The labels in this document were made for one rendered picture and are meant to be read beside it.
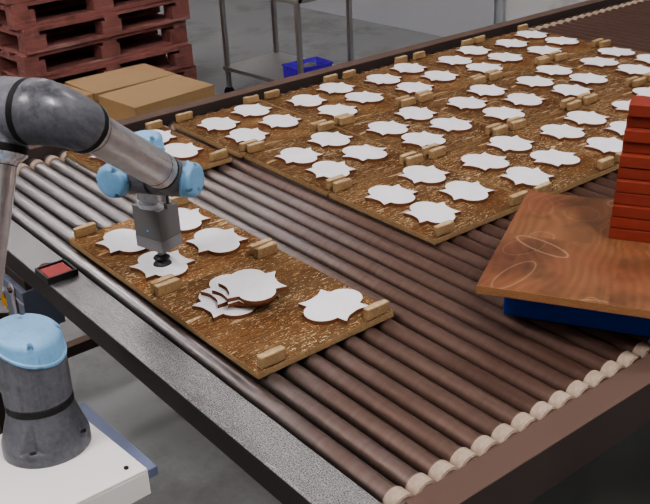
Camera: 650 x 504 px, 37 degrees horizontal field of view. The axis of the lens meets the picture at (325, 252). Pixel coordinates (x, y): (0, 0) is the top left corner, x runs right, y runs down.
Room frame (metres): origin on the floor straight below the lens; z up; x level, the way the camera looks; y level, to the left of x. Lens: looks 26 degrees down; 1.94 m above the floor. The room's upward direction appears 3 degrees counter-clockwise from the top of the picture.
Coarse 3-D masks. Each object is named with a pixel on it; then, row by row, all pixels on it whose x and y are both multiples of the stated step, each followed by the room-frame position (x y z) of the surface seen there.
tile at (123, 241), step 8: (112, 232) 2.19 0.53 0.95; (120, 232) 2.18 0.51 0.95; (128, 232) 2.18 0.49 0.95; (104, 240) 2.14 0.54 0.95; (112, 240) 2.14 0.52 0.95; (120, 240) 2.14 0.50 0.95; (128, 240) 2.13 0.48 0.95; (136, 240) 2.13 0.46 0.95; (112, 248) 2.09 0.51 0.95; (120, 248) 2.09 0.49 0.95; (128, 248) 2.09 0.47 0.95; (136, 248) 2.09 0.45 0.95; (144, 248) 2.08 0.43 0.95
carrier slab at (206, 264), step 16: (192, 208) 2.34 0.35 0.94; (128, 224) 2.25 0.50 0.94; (208, 224) 2.23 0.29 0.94; (224, 224) 2.22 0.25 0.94; (80, 240) 2.17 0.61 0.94; (96, 240) 2.17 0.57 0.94; (256, 240) 2.12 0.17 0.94; (96, 256) 2.07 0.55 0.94; (112, 256) 2.07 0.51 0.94; (128, 256) 2.07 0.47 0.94; (192, 256) 2.05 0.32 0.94; (208, 256) 2.04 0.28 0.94; (224, 256) 2.04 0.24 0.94; (240, 256) 2.04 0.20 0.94; (112, 272) 2.00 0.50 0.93; (128, 272) 1.98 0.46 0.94; (192, 272) 1.96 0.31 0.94; (208, 272) 1.96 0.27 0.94; (144, 288) 1.90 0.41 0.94
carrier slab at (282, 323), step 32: (288, 256) 2.02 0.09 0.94; (192, 288) 1.89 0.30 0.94; (288, 288) 1.86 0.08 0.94; (320, 288) 1.86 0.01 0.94; (192, 320) 1.74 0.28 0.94; (224, 320) 1.74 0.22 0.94; (256, 320) 1.73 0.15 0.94; (288, 320) 1.72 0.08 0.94; (352, 320) 1.71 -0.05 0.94; (384, 320) 1.73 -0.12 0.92; (224, 352) 1.62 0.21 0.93; (256, 352) 1.61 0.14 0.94; (288, 352) 1.60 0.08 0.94
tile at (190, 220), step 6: (180, 210) 2.31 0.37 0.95; (186, 210) 2.30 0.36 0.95; (192, 210) 2.30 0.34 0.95; (198, 210) 2.30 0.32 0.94; (180, 216) 2.27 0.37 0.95; (186, 216) 2.26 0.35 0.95; (192, 216) 2.26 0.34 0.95; (198, 216) 2.26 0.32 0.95; (204, 216) 2.26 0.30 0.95; (180, 222) 2.23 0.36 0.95; (186, 222) 2.23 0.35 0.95; (192, 222) 2.22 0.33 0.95; (198, 222) 2.22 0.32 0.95; (204, 222) 2.24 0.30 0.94; (186, 228) 2.19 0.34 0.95; (192, 228) 2.19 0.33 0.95; (198, 228) 2.20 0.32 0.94
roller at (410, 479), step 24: (48, 216) 2.37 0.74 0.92; (96, 264) 2.11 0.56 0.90; (264, 384) 1.54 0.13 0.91; (288, 384) 1.51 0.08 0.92; (312, 408) 1.43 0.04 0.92; (336, 432) 1.37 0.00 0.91; (360, 432) 1.36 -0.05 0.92; (360, 456) 1.31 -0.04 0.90; (384, 456) 1.29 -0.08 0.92; (408, 480) 1.23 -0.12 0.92; (432, 480) 1.22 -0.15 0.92
